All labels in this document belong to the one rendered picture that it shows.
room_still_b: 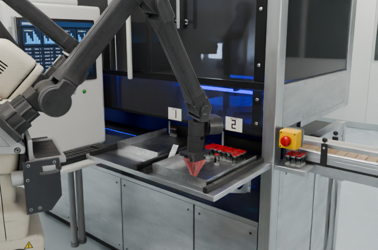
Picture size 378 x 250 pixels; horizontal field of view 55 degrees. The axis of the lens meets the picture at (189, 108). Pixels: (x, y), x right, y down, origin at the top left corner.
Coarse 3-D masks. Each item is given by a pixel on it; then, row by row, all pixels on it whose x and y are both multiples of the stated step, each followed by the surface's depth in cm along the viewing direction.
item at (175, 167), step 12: (204, 144) 163; (180, 156) 151; (204, 156) 157; (156, 168) 138; (168, 168) 134; (180, 168) 143; (204, 168) 143; (216, 168) 143; (228, 168) 143; (180, 180) 131; (192, 180) 127; (204, 180) 123
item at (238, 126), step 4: (228, 120) 158; (236, 120) 155; (240, 120) 154; (228, 124) 158; (236, 124) 156; (240, 124) 155; (228, 128) 159; (236, 128) 156; (240, 128) 155; (240, 132) 155
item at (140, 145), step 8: (136, 136) 177; (144, 136) 181; (152, 136) 186; (160, 136) 189; (168, 136) 189; (120, 144) 167; (128, 144) 163; (136, 144) 174; (144, 144) 174; (152, 144) 174; (160, 144) 174; (168, 144) 174; (176, 144) 174; (184, 144) 166; (136, 152) 161; (144, 152) 157; (152, 152) 154; (160, 152) 154; (168, 152) 158
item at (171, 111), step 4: (168, 108) 180; (172, 108) 178; (176, 108) 177; (168, 112) 180; (172, 112) 179; (180, 112) 175; (168, 116) 181; (172, 116) 179; (180, 116) 176; (180, 120) 176
